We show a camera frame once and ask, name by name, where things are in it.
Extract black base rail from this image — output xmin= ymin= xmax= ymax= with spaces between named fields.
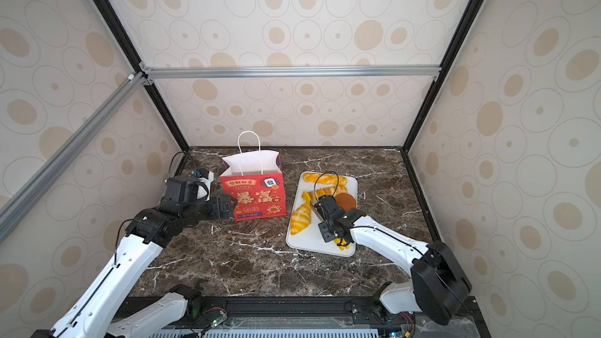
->
xmin=112 ymin=294 xmax=491 ymax=338

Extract diagonal aluminium rail left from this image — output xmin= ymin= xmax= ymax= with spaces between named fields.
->
xmin=1 ymin=72 xmax=145 ymax=241

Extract round brown bun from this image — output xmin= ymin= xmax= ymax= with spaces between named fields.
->
xmin=334 ymin=192 xmax=357 ymax=212

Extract horizontal aluminium rail back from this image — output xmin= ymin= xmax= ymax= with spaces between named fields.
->
xmin=144 ymin=65 xmax=441 ymax=79

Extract long twisted bread top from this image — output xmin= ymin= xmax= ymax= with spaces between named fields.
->
xmin=302 ymin=173 xmax=347 ymax=186

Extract long striped bread roll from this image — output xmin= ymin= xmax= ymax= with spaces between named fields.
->
xmin=309 ymin=186 xmax=347 ymax=201

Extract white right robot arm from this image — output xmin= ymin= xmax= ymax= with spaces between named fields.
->
xmin=290 ymin=192 xmax=472 ymax=325

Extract golden croissant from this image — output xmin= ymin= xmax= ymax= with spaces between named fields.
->
xmin=290 ymin=203 xmax=312 ymax=236

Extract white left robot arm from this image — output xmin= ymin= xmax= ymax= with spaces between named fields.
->
xmin=33 ymin=173 xmax=238 ymax=337

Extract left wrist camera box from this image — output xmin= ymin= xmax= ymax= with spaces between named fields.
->
xmin=193 ymin=168 xmax=214 ymax=201

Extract red paper gift bag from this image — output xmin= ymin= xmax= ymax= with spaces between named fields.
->
xmin=219 ymin=131 xmax=286 ymax=222

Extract white rectangular tray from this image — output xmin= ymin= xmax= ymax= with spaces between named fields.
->
xmin=286 ymin=172 xmax=356 ymax=258

